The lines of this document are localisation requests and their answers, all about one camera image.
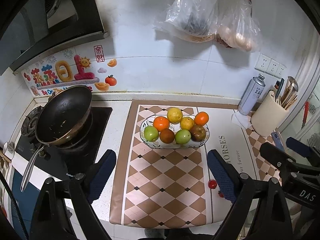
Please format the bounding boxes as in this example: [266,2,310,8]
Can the yellow orange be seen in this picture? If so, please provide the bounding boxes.
[180,116,195,131]

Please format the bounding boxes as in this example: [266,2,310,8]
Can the metal ladle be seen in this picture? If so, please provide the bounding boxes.
[285,76,299,98]

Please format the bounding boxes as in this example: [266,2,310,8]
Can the glass sliding door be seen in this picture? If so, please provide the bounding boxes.
[277,30,320,145]

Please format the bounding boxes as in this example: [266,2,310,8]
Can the black range hood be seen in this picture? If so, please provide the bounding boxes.
[0,0,110,77]

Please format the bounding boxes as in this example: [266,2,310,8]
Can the yellow lemon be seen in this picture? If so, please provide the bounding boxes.
[167,107,183,124]

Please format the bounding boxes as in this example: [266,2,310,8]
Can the black gas stove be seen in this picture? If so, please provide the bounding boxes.
[15,106,113,180]

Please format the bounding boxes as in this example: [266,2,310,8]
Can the white cup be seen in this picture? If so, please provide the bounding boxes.
[3,141,15,160]

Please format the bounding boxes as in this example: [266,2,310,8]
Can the white tissue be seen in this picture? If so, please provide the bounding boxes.
[231,111,253,130]

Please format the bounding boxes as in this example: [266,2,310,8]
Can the plastic bag with dark contents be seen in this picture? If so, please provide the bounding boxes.
[153,0,220,43]

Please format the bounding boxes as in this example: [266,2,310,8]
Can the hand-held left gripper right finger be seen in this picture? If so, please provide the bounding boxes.
[207,149,293,240]

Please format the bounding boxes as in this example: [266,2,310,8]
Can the orange tangerine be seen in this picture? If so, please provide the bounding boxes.
[194,112,209,126]
[153,117,170,132]

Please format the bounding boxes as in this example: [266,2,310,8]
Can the blue cabinet door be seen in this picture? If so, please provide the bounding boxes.
[11,170,38,230]

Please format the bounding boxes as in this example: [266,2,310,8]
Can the plastic bag of eggs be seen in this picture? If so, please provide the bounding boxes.
[215,0,263,53]

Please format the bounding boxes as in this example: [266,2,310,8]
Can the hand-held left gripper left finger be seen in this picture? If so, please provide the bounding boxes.
[29,149,117,240]

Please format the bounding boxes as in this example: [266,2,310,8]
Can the grey slipper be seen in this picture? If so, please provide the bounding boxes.
[145,228,165,238]

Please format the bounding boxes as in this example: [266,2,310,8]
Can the bundle of wooden chopsticks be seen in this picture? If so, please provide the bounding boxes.
[280,87,298,110]

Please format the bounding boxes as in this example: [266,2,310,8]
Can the black frying pan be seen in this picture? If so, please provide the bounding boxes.
[20,85,93,192]

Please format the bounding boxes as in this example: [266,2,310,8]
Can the floral oval plate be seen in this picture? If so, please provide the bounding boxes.
[139,114,210,149]

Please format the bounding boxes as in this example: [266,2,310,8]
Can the grey spray can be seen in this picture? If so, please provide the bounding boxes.
[237,74,265,116]

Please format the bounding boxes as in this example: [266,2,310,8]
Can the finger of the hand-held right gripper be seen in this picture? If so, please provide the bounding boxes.
[286,137,320,159]
[260,142,320,178]

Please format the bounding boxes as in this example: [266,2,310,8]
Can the beige utensil holder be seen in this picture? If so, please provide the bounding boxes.
[251,90,288,137]

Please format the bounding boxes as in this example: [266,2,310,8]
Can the checkered table mat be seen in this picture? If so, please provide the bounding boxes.
[109,99,288,228]

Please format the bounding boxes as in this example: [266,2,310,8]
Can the black-handled utensil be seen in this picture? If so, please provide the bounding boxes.
[275,78,285,98]

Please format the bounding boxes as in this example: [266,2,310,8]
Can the green apple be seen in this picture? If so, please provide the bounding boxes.
[175,129,192,144]
[143,126,160,142]

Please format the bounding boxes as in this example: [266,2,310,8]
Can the colourful wall sticker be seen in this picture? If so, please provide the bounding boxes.
[21,45,118,98]

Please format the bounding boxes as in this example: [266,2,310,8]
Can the red object behind glass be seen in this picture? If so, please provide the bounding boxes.
[301,102,309,129]

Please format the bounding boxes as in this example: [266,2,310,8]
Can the red-brown apple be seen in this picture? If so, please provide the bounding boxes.
[190,125,207,142]

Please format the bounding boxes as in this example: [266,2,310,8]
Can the white wall socket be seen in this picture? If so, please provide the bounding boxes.
[267,59,280,75]
[276,64,287,78]
[255,53,271,72]

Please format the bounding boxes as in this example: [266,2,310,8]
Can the round brown fruit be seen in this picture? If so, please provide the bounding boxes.
[159,129,175,144]

